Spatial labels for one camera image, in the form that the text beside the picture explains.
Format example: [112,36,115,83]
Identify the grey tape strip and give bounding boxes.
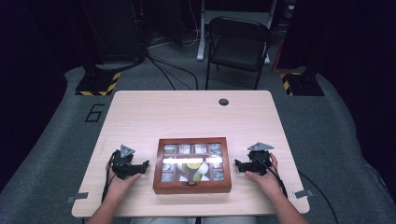
[292,189,315,200]
[65,191,90,204]

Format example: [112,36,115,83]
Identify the hand-held gripper black cable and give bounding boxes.
[253,156,339,224]
[101,151,120,203]

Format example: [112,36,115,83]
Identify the white rounded item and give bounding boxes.
[197,161,210,176]

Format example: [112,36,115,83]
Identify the white desk leg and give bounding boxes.
[196,0,208,62]

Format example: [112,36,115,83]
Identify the dark equipment cabinet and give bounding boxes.
[79,0,148,64]

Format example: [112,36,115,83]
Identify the left hand-held gripper black cable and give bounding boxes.
[101,151,120,203]

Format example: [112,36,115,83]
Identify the person's right hand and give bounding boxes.
[244,152,282,196]

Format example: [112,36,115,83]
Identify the right hand-held gripper black cable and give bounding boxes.
[253,156,339,224]

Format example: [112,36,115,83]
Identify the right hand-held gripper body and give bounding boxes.
[246,142,276,175]

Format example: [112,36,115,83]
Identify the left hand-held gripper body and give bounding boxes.
[110,144,144,181]

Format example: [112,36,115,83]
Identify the striped black stand base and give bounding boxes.
[75,71,121,97]
[279,71,325,97]

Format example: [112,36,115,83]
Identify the black floor cables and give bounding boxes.
[145,50,200,91]

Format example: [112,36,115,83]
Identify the person's left hand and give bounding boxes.
[106,167,143,202]

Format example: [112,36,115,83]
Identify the black folding chair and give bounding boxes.
[205,16,274,91]

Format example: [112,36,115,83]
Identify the wooden box with glass lid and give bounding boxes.
[152,136,233,195]

